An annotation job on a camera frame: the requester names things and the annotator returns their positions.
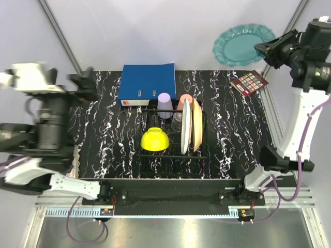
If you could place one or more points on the yellow bowl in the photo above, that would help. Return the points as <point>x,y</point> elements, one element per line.
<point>154,139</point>

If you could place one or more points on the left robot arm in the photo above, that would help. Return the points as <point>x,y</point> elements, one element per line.
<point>40,154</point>

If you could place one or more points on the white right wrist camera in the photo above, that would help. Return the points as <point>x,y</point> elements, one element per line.
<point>325,19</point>

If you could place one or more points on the peach floral plate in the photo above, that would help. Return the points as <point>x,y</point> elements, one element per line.
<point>197,125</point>

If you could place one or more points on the aluminium rail frame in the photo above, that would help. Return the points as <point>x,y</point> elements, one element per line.
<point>286,183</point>

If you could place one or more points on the pink plastic cup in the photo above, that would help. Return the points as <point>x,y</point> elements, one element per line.
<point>182,99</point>

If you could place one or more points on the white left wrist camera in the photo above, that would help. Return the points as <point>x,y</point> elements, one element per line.
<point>28,78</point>

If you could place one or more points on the lilac plastic cup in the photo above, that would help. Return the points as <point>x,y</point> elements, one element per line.
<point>164,104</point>

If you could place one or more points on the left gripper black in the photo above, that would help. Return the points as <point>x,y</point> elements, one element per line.
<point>88,83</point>

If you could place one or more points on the illustrated book at left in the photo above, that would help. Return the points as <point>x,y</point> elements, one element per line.
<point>74,172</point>

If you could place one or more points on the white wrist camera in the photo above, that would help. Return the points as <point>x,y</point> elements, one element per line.
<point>325,19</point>
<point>28,78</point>

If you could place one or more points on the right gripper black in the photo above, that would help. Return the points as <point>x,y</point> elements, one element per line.
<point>269,53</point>

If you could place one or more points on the black wire dish rack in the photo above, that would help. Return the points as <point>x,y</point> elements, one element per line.
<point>170,163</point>

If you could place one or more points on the clear drinking glass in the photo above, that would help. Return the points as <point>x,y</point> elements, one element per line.
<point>176,123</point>

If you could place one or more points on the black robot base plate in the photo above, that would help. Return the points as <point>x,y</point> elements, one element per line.
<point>170,198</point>

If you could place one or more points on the blue ring binder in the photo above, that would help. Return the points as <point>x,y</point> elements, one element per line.
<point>142,83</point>

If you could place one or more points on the white watermelon pattern plate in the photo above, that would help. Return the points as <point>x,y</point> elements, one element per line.
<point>186,127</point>

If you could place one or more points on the teal scalloped plate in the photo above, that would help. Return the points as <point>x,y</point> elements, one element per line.
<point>235,46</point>

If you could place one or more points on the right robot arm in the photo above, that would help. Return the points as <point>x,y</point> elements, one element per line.
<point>305,53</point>

